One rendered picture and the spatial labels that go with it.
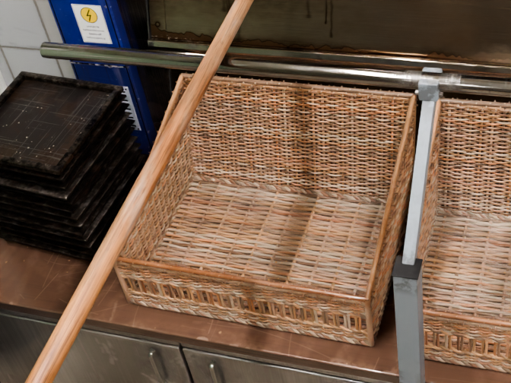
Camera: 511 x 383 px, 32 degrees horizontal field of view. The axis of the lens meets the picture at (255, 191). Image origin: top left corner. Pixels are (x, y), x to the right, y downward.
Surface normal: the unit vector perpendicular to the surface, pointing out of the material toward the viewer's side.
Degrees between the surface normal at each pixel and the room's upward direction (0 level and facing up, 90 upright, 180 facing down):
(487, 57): 70
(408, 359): 90
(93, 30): 90
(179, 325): 0
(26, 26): 90
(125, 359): 90
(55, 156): 0
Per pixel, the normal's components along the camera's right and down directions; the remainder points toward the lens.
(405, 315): -0.31, 0.70
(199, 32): -0.34, 0.42
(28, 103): -0.15, -0.70
